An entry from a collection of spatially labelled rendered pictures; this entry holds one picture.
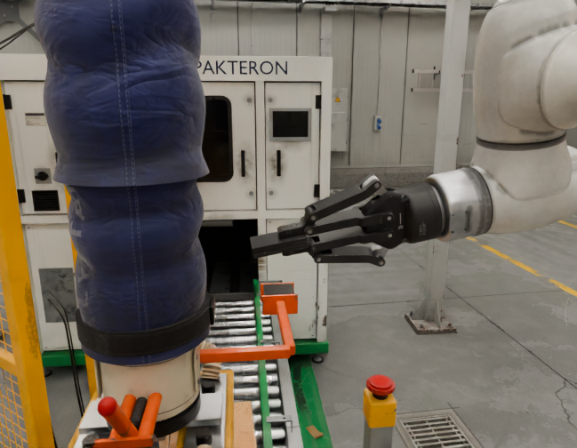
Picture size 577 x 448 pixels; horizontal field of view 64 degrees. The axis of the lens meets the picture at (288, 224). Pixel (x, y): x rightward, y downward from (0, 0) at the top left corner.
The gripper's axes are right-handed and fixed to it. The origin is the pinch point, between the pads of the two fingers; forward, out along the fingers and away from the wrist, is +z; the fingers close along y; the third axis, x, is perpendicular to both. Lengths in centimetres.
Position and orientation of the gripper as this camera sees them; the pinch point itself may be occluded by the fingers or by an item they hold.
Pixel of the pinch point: (278, 242)
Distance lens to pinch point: 59.1
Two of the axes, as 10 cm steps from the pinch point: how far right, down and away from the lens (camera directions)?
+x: -1.6, -4.6, 8.7
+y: 1.4, 8.6, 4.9
